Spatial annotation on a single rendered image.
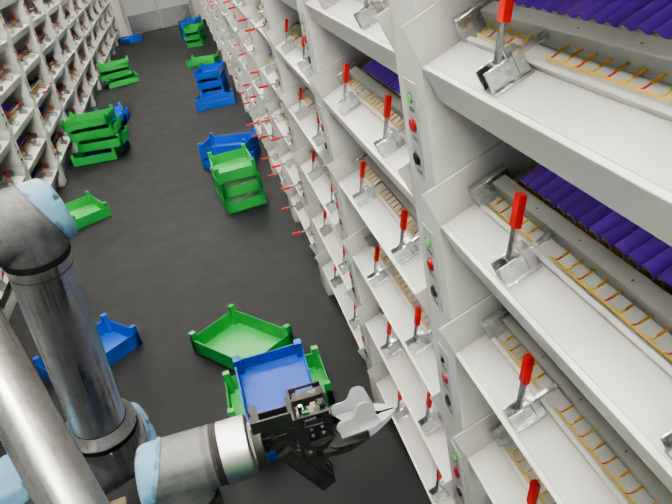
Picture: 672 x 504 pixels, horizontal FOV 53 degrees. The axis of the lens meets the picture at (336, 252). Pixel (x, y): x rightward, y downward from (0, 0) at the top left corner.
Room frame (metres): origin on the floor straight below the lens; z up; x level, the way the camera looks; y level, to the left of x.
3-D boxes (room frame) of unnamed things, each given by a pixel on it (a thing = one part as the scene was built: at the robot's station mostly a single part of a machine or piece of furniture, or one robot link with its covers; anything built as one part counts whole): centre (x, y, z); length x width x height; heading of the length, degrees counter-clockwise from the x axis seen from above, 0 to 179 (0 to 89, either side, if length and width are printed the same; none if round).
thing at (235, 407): (1.60, 0.25, 0.04); 0.30 x 0.20 x 0.08; 98
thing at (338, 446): (0.74, 0.05, 0.60); 0.09 x 0.05 x 0.02; 98
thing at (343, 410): (0.78, 0.01, 0.62); 0.09 x 0.03 x 0.06; 98
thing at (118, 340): (2.01, 0.92, 0.04); 0.30 x 0.20 x 0.08; 137
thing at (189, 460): (0.73, 0.28, 0.61); 0.12 x 0.09 x 0.10; 98
